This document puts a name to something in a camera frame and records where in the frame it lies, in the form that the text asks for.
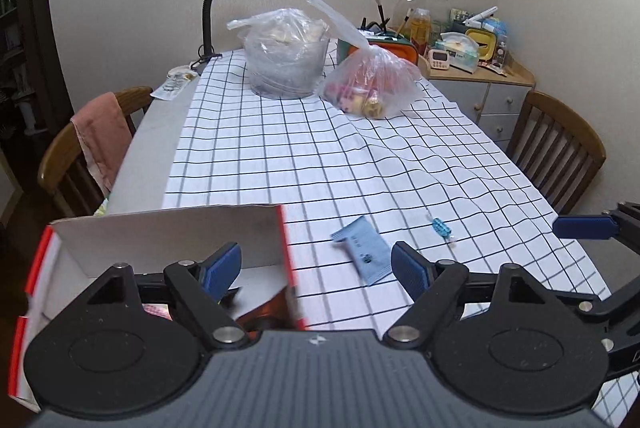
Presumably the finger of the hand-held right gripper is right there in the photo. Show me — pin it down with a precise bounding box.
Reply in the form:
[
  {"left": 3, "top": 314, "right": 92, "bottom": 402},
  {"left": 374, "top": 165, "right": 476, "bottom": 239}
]
[
  {"left": 551, "top": 202, "right": 640, "bottom": 255},
  {"left": 551, "top": 276, "right": 640, "bottom": 327}
]

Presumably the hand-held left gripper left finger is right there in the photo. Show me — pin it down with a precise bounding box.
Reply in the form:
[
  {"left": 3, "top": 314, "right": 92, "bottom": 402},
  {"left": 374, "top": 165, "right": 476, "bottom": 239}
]
[{"left": 83, "top": 241, "right": 249, "bottom": 352}]

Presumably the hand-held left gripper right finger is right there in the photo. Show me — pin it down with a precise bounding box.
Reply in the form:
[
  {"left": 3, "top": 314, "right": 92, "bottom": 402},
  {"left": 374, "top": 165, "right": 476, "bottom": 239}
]
[{"left": 383, "top": 239, "right": 562, "bottom": 351}]

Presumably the light blue snack packet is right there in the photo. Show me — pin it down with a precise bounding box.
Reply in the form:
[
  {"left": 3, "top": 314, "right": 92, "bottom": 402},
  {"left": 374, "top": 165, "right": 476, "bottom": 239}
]
[{"left": 329, "top": 215, "right": 394, "bottom": 287}]

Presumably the blue candy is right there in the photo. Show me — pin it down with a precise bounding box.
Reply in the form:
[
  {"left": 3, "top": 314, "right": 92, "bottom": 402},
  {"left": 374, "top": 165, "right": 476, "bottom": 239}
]
[{"left": 424, "top": 209, "right": 459, "bottom": 248}]

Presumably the red and white cardboard box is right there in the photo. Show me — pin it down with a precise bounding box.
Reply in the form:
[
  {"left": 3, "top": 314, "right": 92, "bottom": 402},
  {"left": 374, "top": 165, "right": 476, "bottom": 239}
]
[{"left": 7, "top": 203, "right": 309, "bottom": 415}]

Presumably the red snack pack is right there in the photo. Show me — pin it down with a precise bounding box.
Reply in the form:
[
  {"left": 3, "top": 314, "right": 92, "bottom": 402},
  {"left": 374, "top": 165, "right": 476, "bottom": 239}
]
[{"left": 142, "top": 302, "right": 174, "bottom": 322}]

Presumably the clear bag with pink snacks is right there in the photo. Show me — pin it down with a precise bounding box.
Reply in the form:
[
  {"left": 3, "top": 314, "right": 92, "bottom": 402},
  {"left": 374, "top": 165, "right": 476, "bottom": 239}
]
[{"left": 305, "top": 0, "right": 427, "bottom": 120}]

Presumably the wooden chair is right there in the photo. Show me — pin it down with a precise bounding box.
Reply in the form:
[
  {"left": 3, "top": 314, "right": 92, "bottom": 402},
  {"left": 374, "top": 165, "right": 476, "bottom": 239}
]
[
  {"left": 504, "top": 90, "right": 607, "bottom": 216},
  {"left": 37, "top": 85, "right": 154, "bottom": 217}
]

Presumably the white checked tablecloth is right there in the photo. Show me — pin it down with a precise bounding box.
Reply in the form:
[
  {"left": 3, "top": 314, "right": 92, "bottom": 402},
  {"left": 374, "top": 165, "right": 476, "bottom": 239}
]
[{"left": 161, "top": 48, "right": 614, "bottom": 428}]

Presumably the grey cabinet with wooden top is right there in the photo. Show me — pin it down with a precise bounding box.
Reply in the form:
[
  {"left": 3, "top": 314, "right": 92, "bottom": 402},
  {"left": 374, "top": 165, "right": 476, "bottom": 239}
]
[{"left": 417, "top": 57, "right": 537, "bottom": 155}]

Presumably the pink towel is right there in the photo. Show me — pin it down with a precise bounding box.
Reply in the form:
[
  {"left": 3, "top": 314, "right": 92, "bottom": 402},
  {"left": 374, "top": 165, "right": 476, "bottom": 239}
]
[{"left": 69, "top": 91, "right": 134, "bottom": 200}]

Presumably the small clear bag of papers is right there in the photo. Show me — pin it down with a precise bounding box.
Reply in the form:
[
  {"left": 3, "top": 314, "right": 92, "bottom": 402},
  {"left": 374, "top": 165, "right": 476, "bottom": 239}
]
[{"left": 149, "top": 65, "right": 199, "bottom": 100}]

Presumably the yellow holder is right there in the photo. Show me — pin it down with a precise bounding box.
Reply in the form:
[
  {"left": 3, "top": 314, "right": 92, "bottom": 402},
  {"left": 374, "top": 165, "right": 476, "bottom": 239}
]
[{"left": 464, "top": 27, "right": 499, "bottom": 62}]

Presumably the white kitchen timer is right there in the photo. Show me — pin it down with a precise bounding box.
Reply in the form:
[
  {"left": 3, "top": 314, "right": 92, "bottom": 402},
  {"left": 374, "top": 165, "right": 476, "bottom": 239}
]
[{"left": 427, "top": 48, "right": 451, "bottom": 72}]

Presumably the tissue box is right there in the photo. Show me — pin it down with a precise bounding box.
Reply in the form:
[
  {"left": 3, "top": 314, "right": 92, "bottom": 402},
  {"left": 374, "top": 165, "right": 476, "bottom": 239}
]
[{"left": 439, "top": 31, "right": 482, "bottom": 74}]

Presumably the orange pouch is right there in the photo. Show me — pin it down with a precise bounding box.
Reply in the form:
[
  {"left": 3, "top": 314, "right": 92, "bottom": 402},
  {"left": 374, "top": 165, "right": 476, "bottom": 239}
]
[{"left": 335, "top": 32, "right": 422, "bottom": 70}]

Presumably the clear bag with grey bowl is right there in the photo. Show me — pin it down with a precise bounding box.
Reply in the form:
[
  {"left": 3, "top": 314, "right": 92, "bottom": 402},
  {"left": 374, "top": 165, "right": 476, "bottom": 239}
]
[{"left": 226, "top": 7, "right": 332, "bottom": 100}]

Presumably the orange drink bottle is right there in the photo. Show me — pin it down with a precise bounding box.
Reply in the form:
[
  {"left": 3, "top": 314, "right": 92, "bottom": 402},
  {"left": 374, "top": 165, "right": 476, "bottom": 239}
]
[{"left": 409, "top": 7, "right": 434, "bottom": 52}]

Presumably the black paint brush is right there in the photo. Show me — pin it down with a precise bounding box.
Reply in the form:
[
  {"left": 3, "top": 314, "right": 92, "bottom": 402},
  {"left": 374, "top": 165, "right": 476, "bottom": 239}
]
[{"left": 372, "top": 0, "right": 392, "bottom": 30}]

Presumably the dark bookshelf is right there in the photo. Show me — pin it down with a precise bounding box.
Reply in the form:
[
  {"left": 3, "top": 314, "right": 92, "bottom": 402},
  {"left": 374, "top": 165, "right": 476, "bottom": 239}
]
[{"left": 0, "top": 0, "right": 67, "bottom": 150}]

